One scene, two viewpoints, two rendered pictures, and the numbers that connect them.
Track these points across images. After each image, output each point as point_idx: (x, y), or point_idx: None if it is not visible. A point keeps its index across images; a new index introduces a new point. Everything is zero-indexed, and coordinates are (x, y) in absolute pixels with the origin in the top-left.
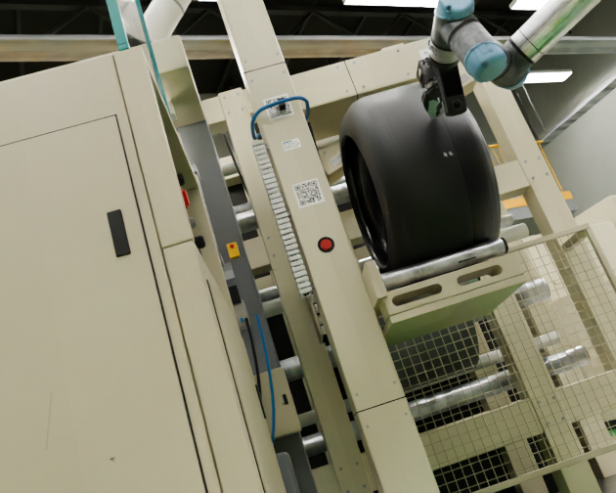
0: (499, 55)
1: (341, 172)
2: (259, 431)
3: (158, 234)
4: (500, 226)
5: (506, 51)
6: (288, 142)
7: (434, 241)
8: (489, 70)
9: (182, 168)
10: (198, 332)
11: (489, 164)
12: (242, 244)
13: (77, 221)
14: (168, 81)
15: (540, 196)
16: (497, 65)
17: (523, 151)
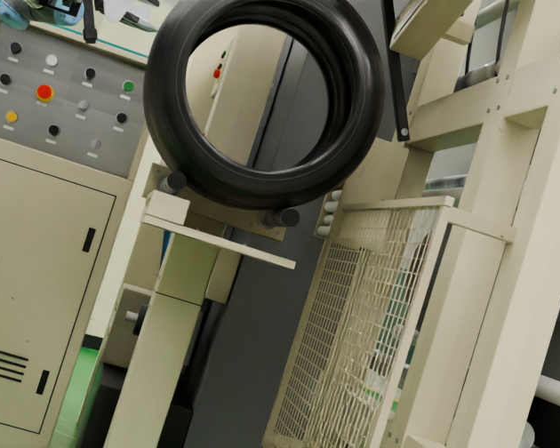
0: None
1: (413, 45)
2: None
3: None
4: (194, 159)
5: (22, 2)
6: (238, 27)
7: (163, 158)
8: (8, 23)
9: (127, 59)
10: None
11: (156, 89)
12: (286, 119)
13: None
14: None
15: (543, 128)
16: (4, 20)
17: None
